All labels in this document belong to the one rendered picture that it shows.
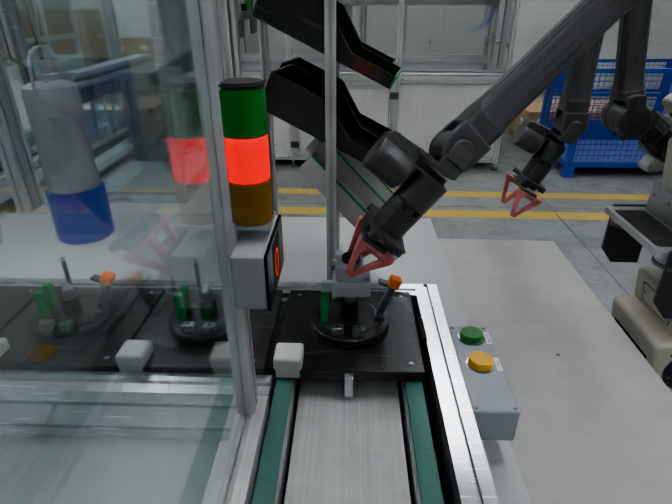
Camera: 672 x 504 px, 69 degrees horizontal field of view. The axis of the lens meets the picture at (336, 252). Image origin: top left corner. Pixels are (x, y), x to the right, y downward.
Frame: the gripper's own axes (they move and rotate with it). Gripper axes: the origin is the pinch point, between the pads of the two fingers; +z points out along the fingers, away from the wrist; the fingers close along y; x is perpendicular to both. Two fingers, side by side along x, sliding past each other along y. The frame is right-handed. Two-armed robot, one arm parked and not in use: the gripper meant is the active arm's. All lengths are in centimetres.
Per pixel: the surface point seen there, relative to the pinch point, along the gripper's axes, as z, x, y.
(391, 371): 5.7, 12.9, 11.8
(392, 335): 5.4, 13.7, 2.5
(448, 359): 0.5, 21.2, 7.5
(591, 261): -6, 192, -207
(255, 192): -9.6, -21.4, 20.3
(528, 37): -154, 258, -845
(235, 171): -10.3, -24.5, 20.4
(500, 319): -1.7, 41.3, -18.6
